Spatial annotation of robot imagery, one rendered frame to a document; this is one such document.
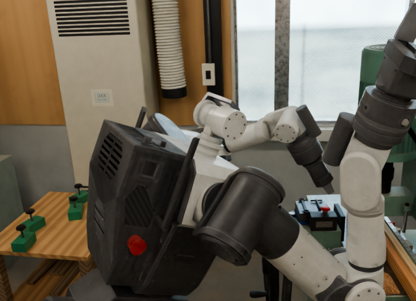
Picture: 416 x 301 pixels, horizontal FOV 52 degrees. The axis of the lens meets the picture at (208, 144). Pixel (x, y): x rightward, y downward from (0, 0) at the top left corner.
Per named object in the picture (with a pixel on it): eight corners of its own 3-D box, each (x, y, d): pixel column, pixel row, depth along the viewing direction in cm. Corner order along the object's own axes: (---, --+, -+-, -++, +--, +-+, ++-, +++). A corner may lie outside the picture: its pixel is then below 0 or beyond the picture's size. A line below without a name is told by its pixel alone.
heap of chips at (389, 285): (344, 274, 121) (345, 266, 120) (389, 274, 121) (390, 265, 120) (353, 294, 113) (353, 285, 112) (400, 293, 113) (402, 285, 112)
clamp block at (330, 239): (290, 232, 149) (290, 209, 146) (329, 231, 148) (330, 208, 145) (296, 257, 135) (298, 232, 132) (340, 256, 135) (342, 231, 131)
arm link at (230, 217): (278, 276, 71) (222, 228, 67) (246, 269, 79) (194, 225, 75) (307, 218, 76) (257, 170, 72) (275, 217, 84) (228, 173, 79)
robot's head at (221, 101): (208, 125, 89) (229, 96, 90) (184, 114, 96) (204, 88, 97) (223, 141, 93) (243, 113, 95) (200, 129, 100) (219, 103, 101)
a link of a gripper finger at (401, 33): (410, 1, 67) (394, 39, 70) (429, 5, 67) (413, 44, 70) (407, -1, 69) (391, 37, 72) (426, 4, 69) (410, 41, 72)
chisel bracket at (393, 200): (359, 210, 138) (361, 186, 135) (403, 209, 137) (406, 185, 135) (366, 222, 131) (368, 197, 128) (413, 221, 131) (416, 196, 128)
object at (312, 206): (294, 211, 145) (294, 196, 143) (327, 210, 144) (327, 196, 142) (301, 231, 132) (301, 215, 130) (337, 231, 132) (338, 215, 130)
